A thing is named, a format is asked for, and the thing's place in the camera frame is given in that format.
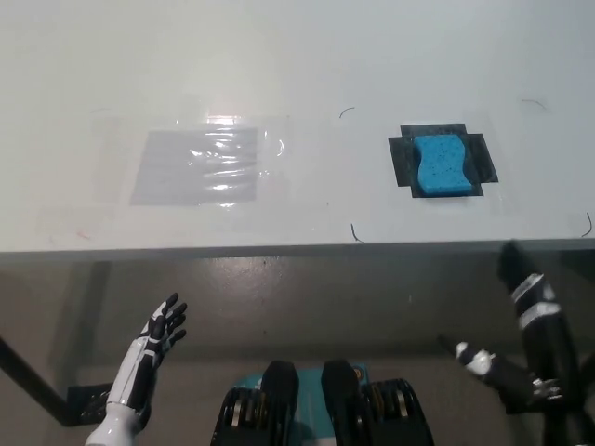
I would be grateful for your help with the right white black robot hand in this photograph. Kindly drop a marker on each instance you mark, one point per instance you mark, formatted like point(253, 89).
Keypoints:
point(548, 353)

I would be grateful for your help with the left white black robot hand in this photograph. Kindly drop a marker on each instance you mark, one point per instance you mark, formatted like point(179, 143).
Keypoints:
point(139, 367)

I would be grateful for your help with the blue speckled sponge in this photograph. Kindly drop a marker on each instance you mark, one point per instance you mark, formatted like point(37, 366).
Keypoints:
point(441, 167)

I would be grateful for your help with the black teal robot body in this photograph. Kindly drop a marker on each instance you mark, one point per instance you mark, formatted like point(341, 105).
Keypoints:
point(283, 409)

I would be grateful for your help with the black perforated foot plate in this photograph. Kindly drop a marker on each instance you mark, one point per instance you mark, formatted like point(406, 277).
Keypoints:
point(90, 402)

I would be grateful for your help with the black table leg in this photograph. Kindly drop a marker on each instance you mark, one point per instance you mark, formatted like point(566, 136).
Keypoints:
point(32, 376)

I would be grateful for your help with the clear plastic sheet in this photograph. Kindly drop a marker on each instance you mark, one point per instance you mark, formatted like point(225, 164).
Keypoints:
point(167, 176)

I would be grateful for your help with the black tape patch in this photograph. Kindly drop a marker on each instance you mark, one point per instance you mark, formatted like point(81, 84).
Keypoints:
point(483, 158)

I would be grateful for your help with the clear plastic film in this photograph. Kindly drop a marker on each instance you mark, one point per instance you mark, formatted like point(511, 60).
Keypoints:
point(274, 144)

